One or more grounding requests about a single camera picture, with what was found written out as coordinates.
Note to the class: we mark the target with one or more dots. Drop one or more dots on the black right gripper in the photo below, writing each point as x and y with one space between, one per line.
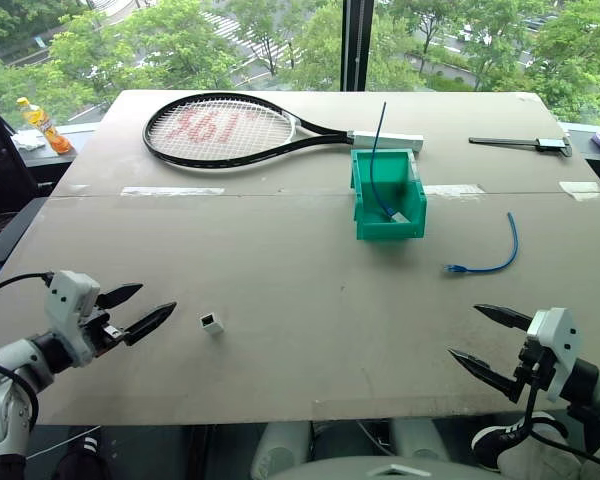
536 370

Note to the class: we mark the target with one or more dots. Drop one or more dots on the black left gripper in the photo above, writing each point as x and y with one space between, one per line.
100 332

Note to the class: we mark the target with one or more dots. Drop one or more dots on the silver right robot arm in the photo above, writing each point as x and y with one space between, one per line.
595 385

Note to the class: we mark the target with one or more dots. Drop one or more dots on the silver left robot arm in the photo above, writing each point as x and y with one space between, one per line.
5 390

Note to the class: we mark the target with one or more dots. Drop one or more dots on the small white connector block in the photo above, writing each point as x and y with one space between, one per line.
213 326

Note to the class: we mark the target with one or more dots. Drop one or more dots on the black sneaker white stripes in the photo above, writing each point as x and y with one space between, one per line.
82 457
500 442

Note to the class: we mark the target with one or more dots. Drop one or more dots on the white cylindrical leg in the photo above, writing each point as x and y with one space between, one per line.
280 450
420 440

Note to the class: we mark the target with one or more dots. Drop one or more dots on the short white tape strip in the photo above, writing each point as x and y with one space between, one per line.
455 190

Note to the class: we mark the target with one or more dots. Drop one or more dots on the green plastic storage bin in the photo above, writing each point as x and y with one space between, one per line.
380 231

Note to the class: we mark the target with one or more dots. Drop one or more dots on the torn white tape patch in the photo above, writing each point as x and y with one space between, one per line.
582 190

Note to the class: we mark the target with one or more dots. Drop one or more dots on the black office chair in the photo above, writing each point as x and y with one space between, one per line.
0 165

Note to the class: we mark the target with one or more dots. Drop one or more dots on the orange drink bottle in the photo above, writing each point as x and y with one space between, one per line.
50 131

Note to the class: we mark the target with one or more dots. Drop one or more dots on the white crumpled tissue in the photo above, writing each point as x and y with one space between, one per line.
29 141

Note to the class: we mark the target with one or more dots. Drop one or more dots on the black digital caliper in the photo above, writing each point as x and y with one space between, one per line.
550 144

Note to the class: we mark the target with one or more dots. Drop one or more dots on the black white tennis racket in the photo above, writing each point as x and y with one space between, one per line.
395 141

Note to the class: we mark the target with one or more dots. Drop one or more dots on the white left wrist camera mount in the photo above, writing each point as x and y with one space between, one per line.
69 305

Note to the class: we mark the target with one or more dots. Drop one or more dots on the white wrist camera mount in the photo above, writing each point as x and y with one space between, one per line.
560 335
69 305

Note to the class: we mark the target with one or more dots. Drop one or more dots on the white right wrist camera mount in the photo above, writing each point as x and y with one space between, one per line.
560 335

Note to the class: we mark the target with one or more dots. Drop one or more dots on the black window frame post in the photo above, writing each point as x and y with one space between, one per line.
357 45

